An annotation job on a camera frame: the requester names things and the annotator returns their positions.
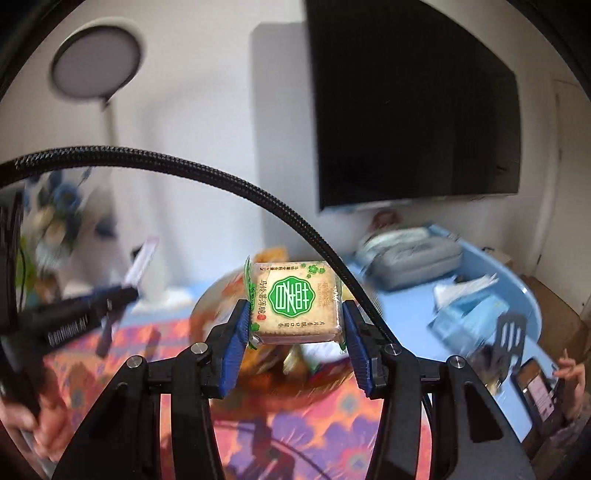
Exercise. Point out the person's left hand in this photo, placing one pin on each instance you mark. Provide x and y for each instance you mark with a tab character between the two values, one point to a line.
51	428

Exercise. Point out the brown glass bowl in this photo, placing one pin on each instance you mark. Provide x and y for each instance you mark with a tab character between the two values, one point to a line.
271	378

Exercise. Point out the black television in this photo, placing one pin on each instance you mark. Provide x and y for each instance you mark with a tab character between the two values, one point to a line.
408	105

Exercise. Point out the blue tissue box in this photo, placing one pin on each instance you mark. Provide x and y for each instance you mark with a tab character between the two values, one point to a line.
467	313

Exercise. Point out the smartphone with pink screen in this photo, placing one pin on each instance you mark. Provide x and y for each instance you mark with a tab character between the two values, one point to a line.
537	395

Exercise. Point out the grey pouch bag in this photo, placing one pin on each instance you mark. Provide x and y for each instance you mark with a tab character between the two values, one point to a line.
394	259

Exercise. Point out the blue white artificial flowers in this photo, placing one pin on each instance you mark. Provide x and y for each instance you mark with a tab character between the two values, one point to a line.
63	208

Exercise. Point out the green white cracker packet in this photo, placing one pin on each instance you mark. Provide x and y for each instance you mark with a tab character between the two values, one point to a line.
293	303

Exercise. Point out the round ring lamp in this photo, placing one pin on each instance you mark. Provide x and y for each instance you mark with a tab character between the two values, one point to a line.
95	62

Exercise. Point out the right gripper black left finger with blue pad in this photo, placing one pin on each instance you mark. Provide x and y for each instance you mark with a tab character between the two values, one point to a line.
119	437

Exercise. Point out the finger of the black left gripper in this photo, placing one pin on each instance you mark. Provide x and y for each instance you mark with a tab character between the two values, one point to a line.
118	298

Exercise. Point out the other person's hand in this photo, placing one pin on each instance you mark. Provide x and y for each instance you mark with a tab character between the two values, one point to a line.
573	375

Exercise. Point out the black phone stand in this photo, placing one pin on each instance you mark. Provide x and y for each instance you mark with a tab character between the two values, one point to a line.
505	354

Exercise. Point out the small purple snack packet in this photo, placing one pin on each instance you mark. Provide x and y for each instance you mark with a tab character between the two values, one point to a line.
140	262

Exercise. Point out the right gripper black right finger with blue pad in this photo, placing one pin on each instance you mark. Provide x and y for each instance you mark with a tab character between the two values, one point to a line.
471	437

